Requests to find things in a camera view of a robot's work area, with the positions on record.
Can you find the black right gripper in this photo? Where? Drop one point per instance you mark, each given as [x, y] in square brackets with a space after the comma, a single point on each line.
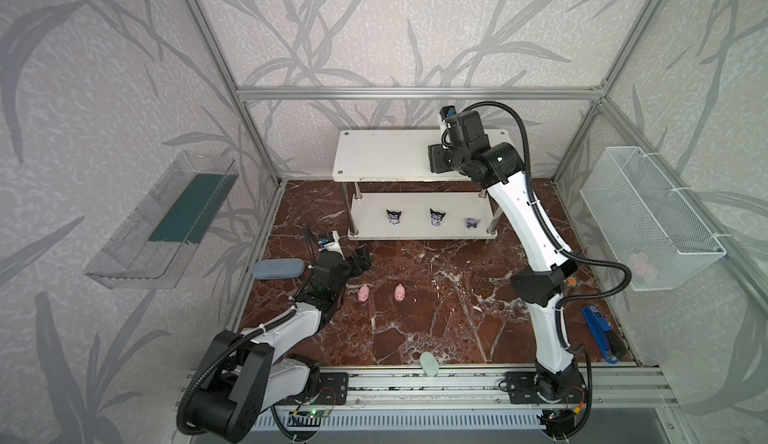
[438, 157]

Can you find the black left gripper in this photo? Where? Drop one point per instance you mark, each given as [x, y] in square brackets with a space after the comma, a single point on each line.
[346, 264]

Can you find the pink pig toy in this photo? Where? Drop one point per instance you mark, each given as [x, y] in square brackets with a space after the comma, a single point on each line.
[363, 294]
[399, 293]

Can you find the dark cartoon figure toy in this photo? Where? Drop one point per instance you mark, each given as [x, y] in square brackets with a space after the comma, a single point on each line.
[394, 216]
[437, 217]

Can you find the purple black cartoon figure toy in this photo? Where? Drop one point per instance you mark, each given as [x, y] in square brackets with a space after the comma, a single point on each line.
[472, 223]

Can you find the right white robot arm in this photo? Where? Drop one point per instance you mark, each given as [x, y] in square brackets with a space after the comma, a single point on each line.
[504, 173]

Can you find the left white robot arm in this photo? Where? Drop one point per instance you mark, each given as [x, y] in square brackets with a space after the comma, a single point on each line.
[243, 374]

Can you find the white two-tier shelf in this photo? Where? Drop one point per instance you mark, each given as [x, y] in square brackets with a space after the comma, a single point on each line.
[389, 169]

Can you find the blue fabric glasses case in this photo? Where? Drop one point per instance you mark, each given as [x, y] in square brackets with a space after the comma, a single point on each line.
[279, 268]

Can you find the pale green oval object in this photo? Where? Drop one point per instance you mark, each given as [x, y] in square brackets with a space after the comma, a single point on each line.
[429, 364]

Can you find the pink toy in basket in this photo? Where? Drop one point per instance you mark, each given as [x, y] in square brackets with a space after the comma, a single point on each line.
[641, 265]

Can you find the clear plastic wall bin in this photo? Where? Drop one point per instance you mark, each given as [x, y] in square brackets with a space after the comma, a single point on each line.
[155, 244]

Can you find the white wire mesh basket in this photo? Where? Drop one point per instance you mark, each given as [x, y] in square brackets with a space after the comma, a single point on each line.
[638, 209]

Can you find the blue handled tool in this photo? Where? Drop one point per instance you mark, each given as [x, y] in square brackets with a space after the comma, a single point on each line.
[609, 343]

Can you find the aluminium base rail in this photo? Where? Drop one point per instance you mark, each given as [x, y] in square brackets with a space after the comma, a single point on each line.
[485, 386]

